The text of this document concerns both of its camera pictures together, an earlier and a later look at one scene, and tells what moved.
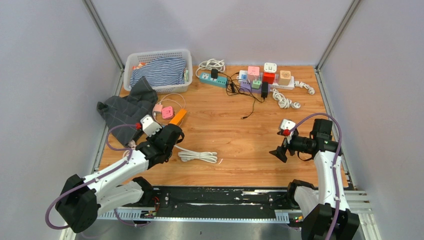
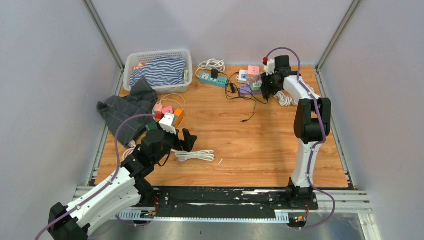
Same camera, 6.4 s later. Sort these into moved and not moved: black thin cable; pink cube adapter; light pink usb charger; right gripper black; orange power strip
Moved: right gripper black; black thin cable
Not moved: orange power strip; pink cube adapter; light pink usb charger
